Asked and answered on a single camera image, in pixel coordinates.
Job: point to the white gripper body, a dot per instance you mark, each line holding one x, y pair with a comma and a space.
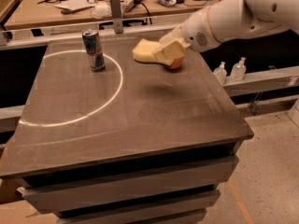
196, 34

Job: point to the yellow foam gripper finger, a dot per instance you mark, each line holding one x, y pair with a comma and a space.
175, 34
167, 53

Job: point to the yellow sponge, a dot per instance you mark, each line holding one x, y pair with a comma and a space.
143, 51

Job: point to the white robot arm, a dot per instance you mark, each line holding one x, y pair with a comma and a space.
226, 20

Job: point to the red bull can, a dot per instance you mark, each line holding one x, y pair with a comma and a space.
92, 43

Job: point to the red orange apple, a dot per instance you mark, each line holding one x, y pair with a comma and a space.
176, 64

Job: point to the left clear sanitizer bottle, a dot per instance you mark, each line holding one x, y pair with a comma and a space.
220, 73

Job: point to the clear sanitizer bottle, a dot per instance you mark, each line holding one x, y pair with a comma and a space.
220, 73
238, 70

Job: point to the right clear sanitizer bottle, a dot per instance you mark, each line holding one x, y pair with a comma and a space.
238, 70

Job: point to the dark drawer cabinet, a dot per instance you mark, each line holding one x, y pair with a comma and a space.
132, 144

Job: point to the white papers on desk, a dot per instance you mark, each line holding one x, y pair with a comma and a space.
74, 4

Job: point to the wooden background desk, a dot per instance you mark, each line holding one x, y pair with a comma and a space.
30, 14

